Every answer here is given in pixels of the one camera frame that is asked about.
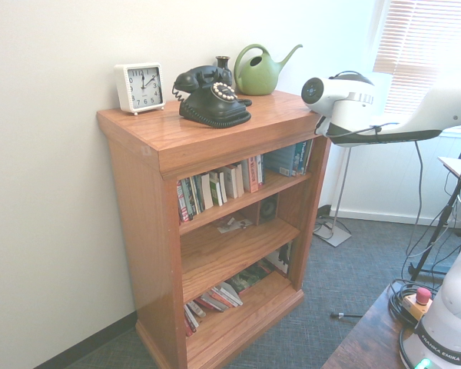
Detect black white paperback book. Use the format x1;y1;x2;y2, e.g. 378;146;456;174
217;171;229;204

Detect green white paperback book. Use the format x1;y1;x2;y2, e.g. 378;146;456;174
209;171;222;207

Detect orange spine book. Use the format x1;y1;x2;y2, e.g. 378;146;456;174
247;156;260;194

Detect dark green spine book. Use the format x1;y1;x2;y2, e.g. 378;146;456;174
193;175;205;214

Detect loose printed cards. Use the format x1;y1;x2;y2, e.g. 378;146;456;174
216;216;254;234

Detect white green spine book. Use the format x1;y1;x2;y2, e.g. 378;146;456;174
187;176;197;218

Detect small wooden speaker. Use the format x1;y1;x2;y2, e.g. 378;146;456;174
258;193;280;226

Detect dark red spine book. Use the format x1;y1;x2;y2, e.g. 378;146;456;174
176;180;186;224

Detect bright blue spine book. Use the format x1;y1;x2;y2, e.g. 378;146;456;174
294;138;314;176

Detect black vintage rotary telephone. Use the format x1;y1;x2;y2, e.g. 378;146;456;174
171;65;253;130

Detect white illustrated cover book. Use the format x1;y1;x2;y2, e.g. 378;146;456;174
267;243;294;278

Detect dark green cover book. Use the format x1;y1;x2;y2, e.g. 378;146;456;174
226;263;274;295

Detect oak wooden bookcase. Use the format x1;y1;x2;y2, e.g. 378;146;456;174
96;90;346;369

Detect orange white thin book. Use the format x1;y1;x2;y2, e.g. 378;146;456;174
218;281;244;304

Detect green plastic watering can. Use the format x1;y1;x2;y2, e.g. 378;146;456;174
233;43;303;96

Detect white shade floor lamp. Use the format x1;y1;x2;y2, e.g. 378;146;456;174
313;148;353;248

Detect black glossy vase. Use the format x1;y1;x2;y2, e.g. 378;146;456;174
214;55;233;84

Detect white square alarm clock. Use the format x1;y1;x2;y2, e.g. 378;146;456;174
114;62;165;116

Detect white grey paperback book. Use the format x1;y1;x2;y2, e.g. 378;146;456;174
183;311;199;338

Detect dark wooden table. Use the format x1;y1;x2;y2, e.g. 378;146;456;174
321;282;461;369

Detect red emergency stop button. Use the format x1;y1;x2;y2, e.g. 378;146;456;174
401;288;432;321

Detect white window blinds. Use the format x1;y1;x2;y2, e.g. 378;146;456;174
372;0;461;116

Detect black lamp cord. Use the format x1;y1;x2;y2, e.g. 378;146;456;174
313;204;333;234

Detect long grey cable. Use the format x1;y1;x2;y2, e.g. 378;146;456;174
368;121;426;257

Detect black coiled cable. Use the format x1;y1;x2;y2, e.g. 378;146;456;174
387;279;422;322

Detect black camera tripod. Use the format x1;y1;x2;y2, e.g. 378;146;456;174
409;141;461;282

